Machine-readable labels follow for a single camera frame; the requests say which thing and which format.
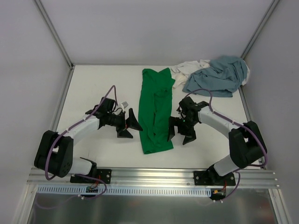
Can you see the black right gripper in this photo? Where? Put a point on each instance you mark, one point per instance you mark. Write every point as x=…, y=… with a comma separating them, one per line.
x=180, y=126

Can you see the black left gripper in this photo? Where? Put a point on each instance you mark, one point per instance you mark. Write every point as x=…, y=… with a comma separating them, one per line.
x=125, y=123

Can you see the green t-shirt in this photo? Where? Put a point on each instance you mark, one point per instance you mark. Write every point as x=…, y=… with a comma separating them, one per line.
x=155, y=107

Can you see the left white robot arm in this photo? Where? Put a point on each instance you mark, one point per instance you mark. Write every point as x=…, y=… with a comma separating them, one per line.
x=55, y=153

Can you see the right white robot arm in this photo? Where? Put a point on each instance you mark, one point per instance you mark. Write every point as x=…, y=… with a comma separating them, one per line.
x=246, y=144

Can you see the white t-shirt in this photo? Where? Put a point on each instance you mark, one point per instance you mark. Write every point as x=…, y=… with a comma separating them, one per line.
x=181, y=72

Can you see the blue-grey t-shirt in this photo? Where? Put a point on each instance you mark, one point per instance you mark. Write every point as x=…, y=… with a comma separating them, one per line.
x=223, y=77

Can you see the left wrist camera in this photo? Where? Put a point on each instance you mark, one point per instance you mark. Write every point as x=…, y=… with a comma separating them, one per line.
x=123, y=105

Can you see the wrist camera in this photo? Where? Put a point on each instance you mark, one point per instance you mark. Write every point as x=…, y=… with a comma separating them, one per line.
x=186, y=103
x=123, y=105

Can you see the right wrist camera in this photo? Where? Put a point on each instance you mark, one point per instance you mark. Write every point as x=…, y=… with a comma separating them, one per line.
x=186, y=103

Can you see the aluminium mounting rail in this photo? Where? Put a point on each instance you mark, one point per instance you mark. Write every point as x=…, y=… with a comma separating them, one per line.
x=163, y=177

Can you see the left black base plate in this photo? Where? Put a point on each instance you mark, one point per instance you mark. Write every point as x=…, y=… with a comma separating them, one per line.
x=102, y=176

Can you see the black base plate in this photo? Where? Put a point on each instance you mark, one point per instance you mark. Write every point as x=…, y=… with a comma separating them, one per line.
x=102, y=176
x=205, y=178

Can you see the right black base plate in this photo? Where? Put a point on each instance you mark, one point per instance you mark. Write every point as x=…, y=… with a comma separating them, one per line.
x=205, y=178

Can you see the white slotted cable duct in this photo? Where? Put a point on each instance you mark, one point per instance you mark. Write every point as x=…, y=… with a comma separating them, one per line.
x=119, y=191

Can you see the left aluminium frame post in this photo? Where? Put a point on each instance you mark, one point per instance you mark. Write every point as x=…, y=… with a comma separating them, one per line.
x=45, y=16

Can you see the aluminium frame post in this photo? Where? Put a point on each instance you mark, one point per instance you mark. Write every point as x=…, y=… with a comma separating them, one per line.
x=265, y=18
x=45, y=16

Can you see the right aluminium frame post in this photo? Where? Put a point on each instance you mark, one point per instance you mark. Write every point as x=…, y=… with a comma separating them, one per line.
x=265, y=18

